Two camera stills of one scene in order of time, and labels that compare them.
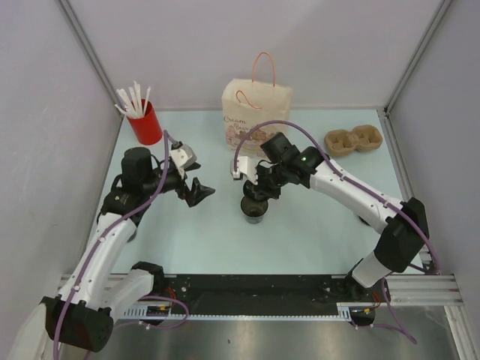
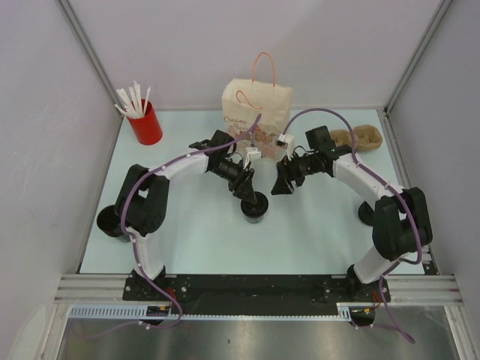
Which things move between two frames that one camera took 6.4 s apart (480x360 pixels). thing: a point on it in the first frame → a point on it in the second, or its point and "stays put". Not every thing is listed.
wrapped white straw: (147, 97) stays put
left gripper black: (197, 192) → (241, 186)
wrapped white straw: (124, 101) stays put
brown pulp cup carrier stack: (362, 138) stays put
